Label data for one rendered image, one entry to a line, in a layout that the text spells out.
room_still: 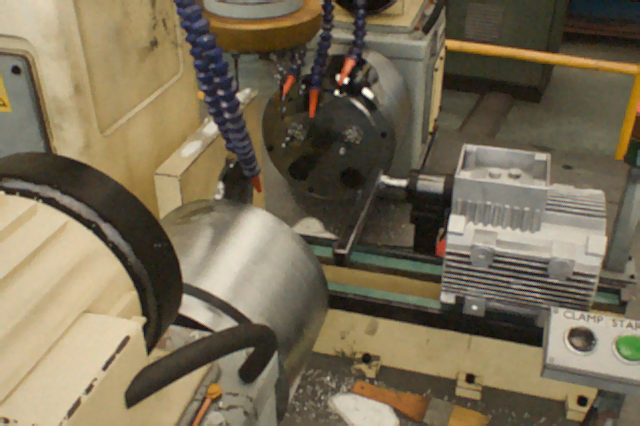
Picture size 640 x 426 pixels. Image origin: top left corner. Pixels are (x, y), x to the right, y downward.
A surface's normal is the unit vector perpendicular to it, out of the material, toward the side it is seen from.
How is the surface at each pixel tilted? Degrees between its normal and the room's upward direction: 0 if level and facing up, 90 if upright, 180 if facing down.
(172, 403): 0
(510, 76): 90
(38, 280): 40
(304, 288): 62
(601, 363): 27
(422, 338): 90
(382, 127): 90
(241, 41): 90
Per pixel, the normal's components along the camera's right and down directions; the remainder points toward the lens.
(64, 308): 0.82, -0.32
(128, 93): 0.96, 0.15
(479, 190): -0.28, 0.52
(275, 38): 0.34, 0.51
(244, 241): 0.34, -0.73
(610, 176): 0.00, -0.84
